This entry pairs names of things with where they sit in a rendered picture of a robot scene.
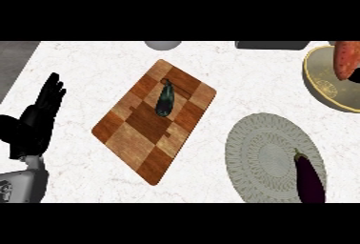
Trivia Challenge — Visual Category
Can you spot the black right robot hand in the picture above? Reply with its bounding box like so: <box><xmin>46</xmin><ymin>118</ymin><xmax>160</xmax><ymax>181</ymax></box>
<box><xmin>347</xmin><ymin>68</ymin><xmax>360</xmax><ymax>84</ymax></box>

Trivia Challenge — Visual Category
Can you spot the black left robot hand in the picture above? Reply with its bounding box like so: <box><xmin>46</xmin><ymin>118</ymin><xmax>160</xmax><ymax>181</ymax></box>
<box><xmin>0</xmin><ymin>71</ymin><xmax>68</xmax><ymax>163</ymax></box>

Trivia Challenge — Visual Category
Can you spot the grey bowl with yellow rim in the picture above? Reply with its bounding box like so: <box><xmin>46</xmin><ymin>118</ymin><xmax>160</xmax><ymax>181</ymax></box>
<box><xmin>301</xmin><ymin>45</ymin><xmax>360</xmax><ymax>114</ymax></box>

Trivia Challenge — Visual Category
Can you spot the round grey woven placemat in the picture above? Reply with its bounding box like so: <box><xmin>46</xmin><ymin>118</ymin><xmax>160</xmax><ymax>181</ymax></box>
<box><xmin>224</xmin><ymin>112</ymin><xmax>328</xmax><ymax>204</ymax></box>

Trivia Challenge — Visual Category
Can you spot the dark grey counter edge strip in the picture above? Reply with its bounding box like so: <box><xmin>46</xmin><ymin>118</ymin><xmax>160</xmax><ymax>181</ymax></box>
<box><xmin>0</xmin><ymin>41</ymin><xmax>43</xmax><ymax>104</ymax></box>

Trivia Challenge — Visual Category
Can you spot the dark grey flat object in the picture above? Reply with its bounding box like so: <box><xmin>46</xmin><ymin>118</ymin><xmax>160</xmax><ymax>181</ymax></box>
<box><xmin>233</xmin><ymin>41</ymin><xmax>313</xmax><ymax>51</ymax></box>

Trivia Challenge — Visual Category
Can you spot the checkered wooden cutting board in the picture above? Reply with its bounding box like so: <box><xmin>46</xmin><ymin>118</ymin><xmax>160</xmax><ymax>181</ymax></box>
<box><xmin>90</xmin><ymin>58</ymin><xmax>219</xmax><ymax>187</ymax></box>

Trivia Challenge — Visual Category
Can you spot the dark green cucumber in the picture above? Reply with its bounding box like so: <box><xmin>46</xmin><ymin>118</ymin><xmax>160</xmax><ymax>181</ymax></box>
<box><xmin>155</xmin><ymin>78</ymin><xmax>177</xmax><ymax>118</ymax></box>

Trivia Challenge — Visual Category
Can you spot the dark purple eggplant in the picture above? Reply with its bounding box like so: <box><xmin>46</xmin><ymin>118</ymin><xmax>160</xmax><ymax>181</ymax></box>
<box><xmin>292</xmin><ymin>148</ymin><xmax>328</xmax><ymax>204</ymax></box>

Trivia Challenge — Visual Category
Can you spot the round grey object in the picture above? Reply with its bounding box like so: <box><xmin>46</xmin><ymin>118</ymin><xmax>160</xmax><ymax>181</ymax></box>
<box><xmin>143</xmin><ymin>41</ymin><xmax>183</xmax><ymax>51</ymax></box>

